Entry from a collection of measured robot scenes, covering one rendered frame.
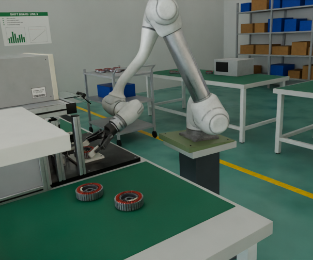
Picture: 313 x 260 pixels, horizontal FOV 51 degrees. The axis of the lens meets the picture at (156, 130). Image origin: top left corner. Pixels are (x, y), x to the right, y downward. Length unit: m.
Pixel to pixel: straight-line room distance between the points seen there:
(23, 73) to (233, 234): 1.06
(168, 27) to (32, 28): 5.68
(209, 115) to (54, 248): 0.97
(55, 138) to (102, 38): 7.07
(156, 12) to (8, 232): 1.09
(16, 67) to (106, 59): 6.26
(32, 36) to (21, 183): 5.81
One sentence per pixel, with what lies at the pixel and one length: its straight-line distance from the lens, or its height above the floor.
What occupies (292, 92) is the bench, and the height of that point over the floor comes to 0.74.
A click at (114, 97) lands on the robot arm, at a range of 1.93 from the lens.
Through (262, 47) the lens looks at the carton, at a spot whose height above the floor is 0.95.
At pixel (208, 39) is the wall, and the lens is 9.57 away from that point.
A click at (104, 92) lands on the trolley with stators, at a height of 0.63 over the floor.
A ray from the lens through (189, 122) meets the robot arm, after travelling 1.95.
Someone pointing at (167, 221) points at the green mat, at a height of 0.75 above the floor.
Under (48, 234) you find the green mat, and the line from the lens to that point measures 1.23.
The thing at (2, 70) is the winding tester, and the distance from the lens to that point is 1.53.
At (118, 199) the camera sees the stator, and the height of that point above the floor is 0.79.
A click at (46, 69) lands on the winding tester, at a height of 1.26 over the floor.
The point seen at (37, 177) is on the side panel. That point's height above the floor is 0.82.
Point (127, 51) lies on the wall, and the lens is 8.00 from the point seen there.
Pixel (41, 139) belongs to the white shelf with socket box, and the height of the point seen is 1.20.
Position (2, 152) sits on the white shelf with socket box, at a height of 1.20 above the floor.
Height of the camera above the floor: 1.39
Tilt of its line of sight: 16 degrees down
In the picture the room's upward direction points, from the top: 3 degrees counter-clockwise
